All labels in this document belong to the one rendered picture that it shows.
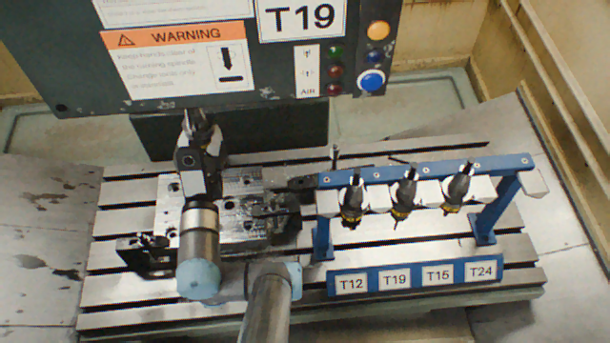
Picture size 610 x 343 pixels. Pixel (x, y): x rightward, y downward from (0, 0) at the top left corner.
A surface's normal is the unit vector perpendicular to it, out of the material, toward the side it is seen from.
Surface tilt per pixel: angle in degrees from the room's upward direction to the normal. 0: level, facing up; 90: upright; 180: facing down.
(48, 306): 24
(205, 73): 90
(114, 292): 0
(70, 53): 90
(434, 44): 90
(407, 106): 0
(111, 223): 0
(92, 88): 90
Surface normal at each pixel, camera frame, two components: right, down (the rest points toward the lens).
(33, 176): 0.39, -0.54
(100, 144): -0.02, -0.55
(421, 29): 0.10, 0.83
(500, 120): -0.43, -0.46
